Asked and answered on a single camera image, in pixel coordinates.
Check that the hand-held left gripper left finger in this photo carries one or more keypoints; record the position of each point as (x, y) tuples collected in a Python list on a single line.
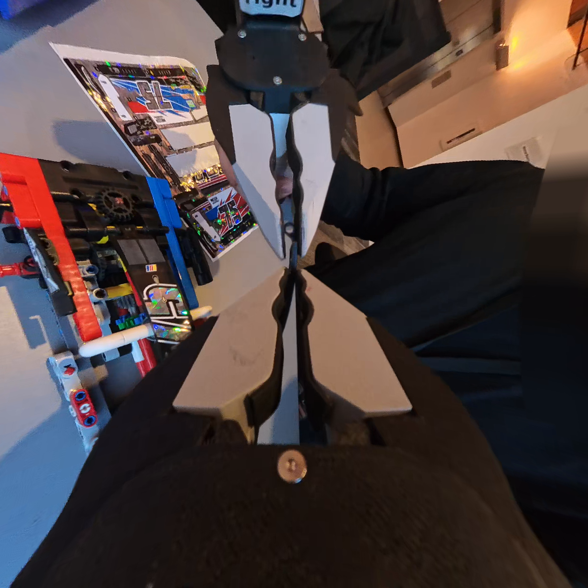
[(229, 363)]

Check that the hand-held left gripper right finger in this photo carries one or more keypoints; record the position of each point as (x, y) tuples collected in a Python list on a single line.
[(353, 367)]

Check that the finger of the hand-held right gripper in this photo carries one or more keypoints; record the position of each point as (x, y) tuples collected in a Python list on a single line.
[(250, 151), (317, 160)]

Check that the black curved brick panel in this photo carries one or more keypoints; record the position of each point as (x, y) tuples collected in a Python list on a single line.
[(290, 216)]

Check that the toy brick car model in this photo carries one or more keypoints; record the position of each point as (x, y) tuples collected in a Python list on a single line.
[(69, 206)]

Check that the person's right hand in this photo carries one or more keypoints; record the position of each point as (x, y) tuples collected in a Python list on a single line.
[(284, 183)]

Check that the holographic sticker sheet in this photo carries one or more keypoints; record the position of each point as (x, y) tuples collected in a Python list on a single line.
[(151, 105)]

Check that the wall lamp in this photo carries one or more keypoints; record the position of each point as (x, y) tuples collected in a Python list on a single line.
[(505, 53)]

